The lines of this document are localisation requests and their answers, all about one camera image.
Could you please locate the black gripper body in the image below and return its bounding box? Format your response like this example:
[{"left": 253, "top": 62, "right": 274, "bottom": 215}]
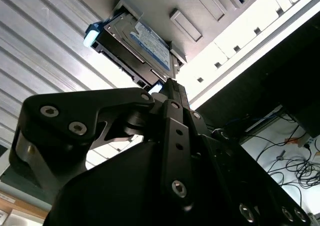
[{"left": 43, "top": 135, "right": 235, "bottom": 226}]

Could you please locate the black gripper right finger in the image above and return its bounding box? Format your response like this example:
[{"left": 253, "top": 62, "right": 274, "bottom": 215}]
[{"left": 173, "top": 78, "right": 312, "bottom": 226}]

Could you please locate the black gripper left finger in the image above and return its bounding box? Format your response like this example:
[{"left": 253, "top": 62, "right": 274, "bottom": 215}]
[{"left": 8, "top": 78, "right": 197, "bottom": 212}]

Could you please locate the hard disk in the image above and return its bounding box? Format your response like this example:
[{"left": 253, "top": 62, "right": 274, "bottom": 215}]
[{"left": 83, "top": 13, "right": 176, "bottom": 95}]

